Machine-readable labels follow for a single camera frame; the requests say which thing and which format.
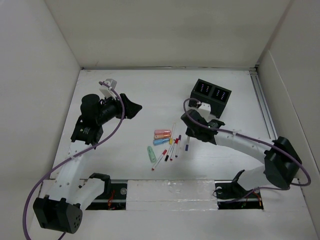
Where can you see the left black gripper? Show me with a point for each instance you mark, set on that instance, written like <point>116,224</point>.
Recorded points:
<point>130,108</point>

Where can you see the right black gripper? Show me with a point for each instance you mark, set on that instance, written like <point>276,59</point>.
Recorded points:
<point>189,132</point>

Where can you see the blue capped marker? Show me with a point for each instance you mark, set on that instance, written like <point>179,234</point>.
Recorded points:
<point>187,143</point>

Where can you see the red capped marker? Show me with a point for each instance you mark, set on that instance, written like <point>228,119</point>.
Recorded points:
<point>173,149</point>

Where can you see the purple capped marker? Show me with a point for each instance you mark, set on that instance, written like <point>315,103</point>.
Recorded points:
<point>177,148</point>

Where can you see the black capped marker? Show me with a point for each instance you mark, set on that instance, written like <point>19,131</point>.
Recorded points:
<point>169,151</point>

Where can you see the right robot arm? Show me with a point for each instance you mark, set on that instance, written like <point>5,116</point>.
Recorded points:
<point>279,160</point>

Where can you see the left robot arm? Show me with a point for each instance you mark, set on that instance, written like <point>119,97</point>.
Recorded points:
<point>62,207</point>

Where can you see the yellow capped marker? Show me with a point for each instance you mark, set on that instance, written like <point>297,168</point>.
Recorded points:
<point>172,133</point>

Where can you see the pink highlighter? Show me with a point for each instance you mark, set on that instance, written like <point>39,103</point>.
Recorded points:
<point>162,132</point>

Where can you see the orange highlighter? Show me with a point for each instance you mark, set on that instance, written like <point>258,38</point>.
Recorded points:
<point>162,136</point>

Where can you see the long red marker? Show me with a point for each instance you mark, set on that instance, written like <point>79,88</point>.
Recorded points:
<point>159,159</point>

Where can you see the blue highlighter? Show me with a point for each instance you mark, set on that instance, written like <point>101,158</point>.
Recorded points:
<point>161,141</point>

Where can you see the black slatted pen holder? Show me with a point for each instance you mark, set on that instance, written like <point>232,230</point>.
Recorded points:
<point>216,96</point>

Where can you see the green highlighter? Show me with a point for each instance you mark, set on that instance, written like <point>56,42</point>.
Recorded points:
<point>151,154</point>

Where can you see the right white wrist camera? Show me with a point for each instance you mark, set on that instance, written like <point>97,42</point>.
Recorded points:
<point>204,110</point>

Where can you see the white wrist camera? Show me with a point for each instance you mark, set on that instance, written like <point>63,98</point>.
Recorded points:
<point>204,110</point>
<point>106,88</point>

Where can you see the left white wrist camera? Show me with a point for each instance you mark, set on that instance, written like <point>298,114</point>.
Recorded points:
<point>106,88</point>

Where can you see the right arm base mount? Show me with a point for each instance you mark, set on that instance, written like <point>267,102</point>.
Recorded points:
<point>231,196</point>

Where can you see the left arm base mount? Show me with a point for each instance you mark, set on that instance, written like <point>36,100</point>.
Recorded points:
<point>115,200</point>

